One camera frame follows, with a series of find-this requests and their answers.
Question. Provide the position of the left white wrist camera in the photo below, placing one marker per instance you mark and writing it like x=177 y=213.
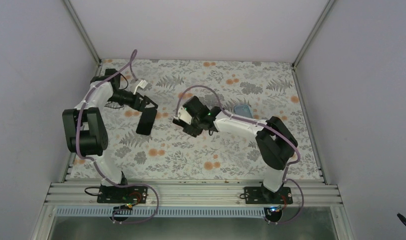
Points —
x=140 y=84

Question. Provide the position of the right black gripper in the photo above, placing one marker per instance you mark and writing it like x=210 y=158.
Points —
x=192 y=131

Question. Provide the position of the floral patterned table mat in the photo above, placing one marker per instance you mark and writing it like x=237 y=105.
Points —
x=168 y=153

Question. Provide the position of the light blue phone case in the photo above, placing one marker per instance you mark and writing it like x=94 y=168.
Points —
x=243 y=110

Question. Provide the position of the black smartphone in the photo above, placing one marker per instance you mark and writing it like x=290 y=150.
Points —
x=146 y=121

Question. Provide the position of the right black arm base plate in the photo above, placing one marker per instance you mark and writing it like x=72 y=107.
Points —
x=258 y=195

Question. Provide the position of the aluminium mounting rail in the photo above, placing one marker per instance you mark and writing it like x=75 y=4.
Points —
x=203 y=193

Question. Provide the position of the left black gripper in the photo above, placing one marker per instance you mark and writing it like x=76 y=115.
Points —
x=146 y=100

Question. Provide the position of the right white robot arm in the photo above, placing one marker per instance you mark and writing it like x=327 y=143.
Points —
x=274 y=141

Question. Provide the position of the slotted grey cable duct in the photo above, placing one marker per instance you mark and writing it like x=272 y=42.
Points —
x=169 y=212

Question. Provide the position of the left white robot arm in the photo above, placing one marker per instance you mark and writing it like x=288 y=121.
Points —
x=85 y=131

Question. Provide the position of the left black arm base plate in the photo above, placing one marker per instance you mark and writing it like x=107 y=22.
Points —
x=127 y=195

